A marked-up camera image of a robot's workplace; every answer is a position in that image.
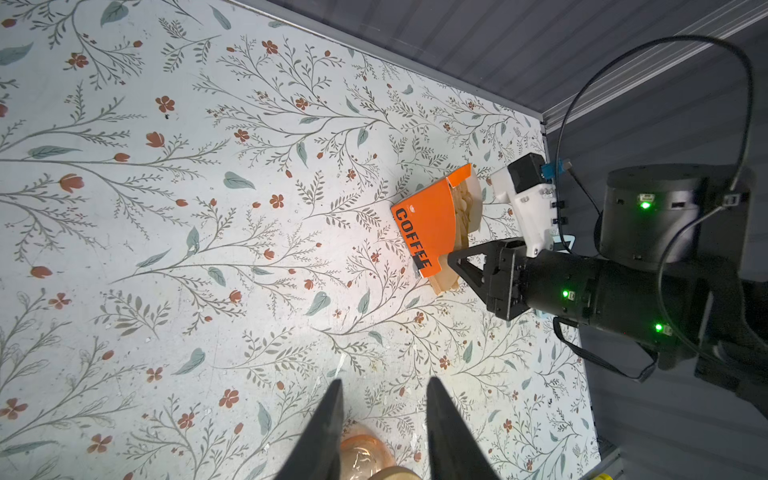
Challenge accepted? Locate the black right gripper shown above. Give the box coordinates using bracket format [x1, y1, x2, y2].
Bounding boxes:
[447, 238, 708, 369]

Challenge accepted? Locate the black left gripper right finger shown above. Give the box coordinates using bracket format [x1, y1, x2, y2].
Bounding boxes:
[426, 377, 499, 480]

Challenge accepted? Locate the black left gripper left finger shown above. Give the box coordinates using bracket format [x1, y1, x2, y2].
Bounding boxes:
[275, 379, 344, 480]

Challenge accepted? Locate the orange glass pitcher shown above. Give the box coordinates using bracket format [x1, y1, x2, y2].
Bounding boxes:
[339, 423, 395, 480]

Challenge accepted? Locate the orange coffee filter box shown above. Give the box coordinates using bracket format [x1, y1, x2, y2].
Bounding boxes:
[391, 164, 483, 295]

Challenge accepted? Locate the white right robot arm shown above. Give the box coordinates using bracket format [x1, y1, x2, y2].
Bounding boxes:
[448, 164, 767, 411]

